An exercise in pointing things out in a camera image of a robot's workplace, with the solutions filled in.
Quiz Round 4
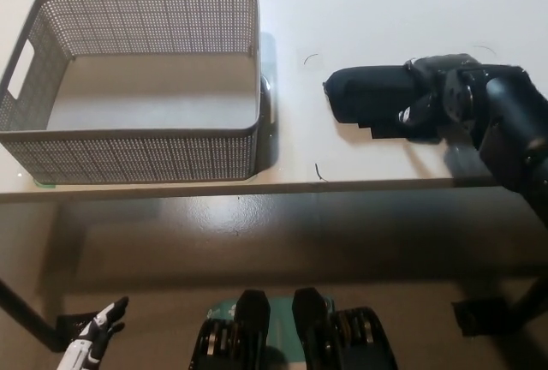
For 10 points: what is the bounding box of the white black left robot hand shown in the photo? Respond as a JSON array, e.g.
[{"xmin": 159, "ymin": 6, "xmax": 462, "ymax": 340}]
[{"xmin": 57, "ymin": 295, "xmax": 130, "ymax": 370}]

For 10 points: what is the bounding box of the black fabric pencil case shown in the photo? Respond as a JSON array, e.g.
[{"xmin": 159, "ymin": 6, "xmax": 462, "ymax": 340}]
[{"xmin": 321, "ymin": 63, "xmax": 434, "ymax": 134}]

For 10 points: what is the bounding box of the black teal robot body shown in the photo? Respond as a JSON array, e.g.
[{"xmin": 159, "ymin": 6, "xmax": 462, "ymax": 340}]
[{"xmin": 188, "ymin": 287, "xmax": 397, "ymax": 370}]

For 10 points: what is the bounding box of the black tape patch on table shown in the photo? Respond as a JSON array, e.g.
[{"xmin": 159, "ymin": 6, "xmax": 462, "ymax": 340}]
[{"xmin": 354, "ymin": 121, "xmax": 408, "ymax": 140}]

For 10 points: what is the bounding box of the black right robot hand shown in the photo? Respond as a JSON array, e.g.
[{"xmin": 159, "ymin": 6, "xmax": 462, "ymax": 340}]
[{"xmin": 396, "ymin": 53, "xmax": 484, "ymax": 144}]

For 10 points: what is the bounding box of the black table leg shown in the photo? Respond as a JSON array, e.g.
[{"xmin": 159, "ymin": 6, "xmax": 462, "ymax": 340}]
[
  {"xmin": 0, "ymin": 277, "xmax": 65, "ymax": 355},
  {"xmin": 508, "ymin": 274, "xmax": 548, "ymax": 318}
]

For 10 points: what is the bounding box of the grey perforated plastic basket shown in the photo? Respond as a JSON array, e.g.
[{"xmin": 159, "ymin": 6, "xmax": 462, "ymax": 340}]
[{"xmin": 0, "ymin": 0, "xmax": 262, "ymax": 185}]

